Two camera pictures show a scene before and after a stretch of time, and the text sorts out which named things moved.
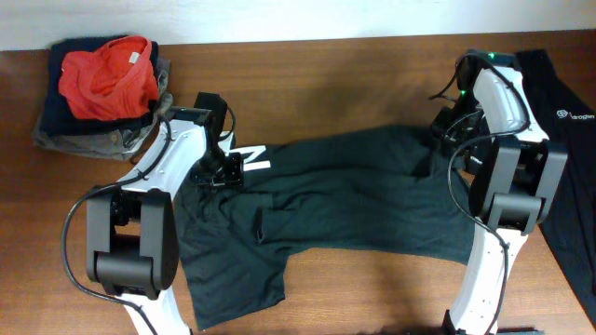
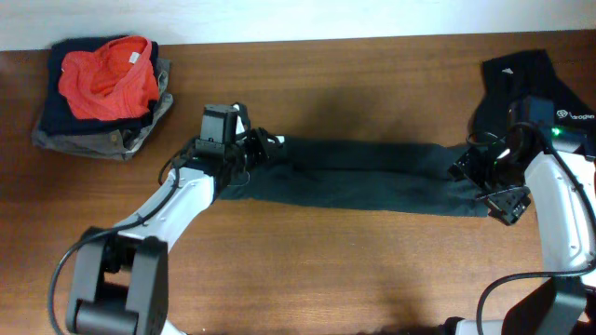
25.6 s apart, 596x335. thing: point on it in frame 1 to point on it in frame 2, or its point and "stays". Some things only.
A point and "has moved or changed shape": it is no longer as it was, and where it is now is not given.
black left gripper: (233, 177) to (263, 148)
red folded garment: (115, 81) stays
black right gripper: (441, 130) to (507, 207)
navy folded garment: (58, 120) stays
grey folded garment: (116, 145) stays
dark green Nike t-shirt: (385, 192) has moved or changed shape
